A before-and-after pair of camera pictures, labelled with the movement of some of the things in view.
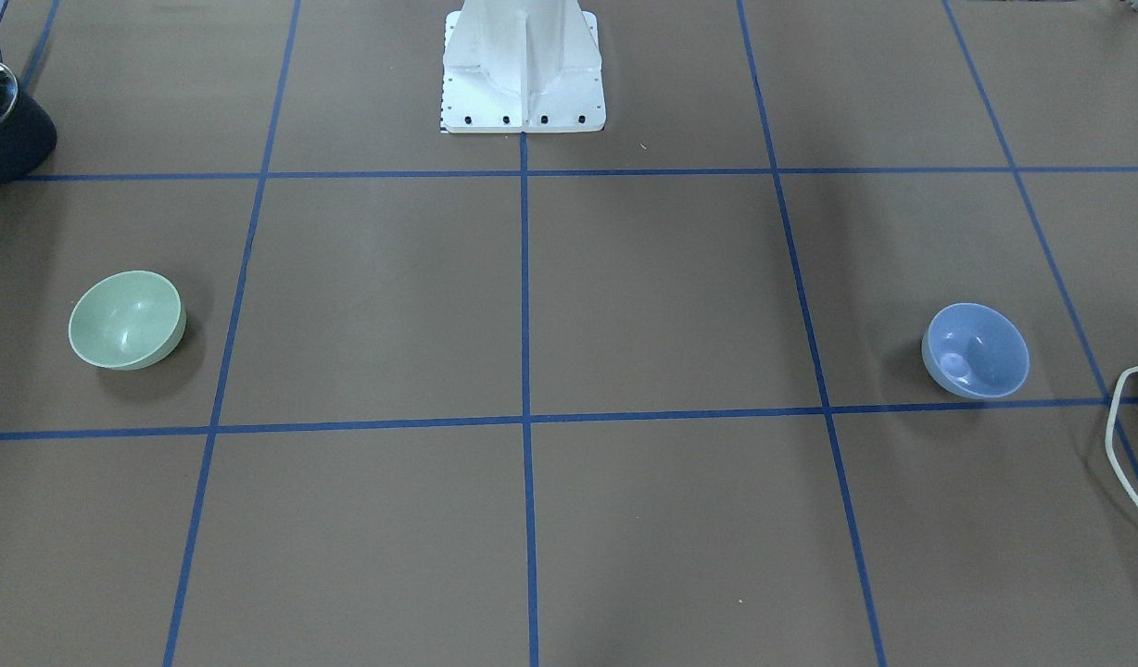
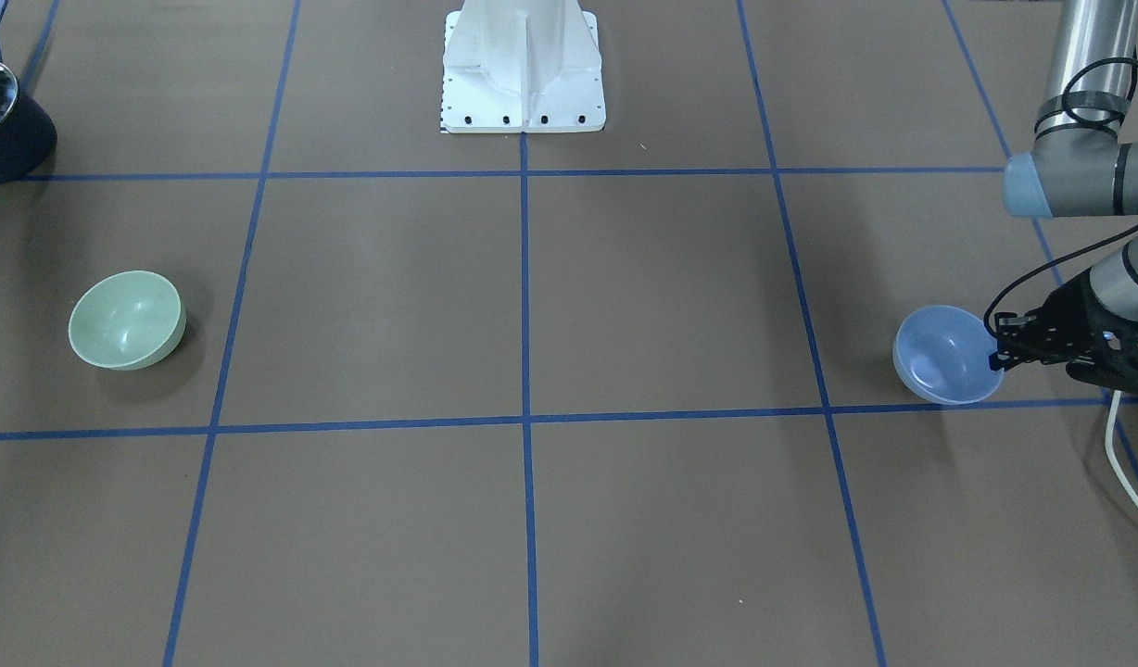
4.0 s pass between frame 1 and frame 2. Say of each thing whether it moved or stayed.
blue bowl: moved
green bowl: stayed
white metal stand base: stayed
